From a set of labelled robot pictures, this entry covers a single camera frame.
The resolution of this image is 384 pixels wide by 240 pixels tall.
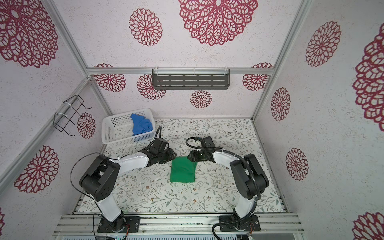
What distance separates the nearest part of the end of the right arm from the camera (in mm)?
716

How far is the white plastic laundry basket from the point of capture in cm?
106

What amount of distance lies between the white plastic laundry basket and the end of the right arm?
349 mm
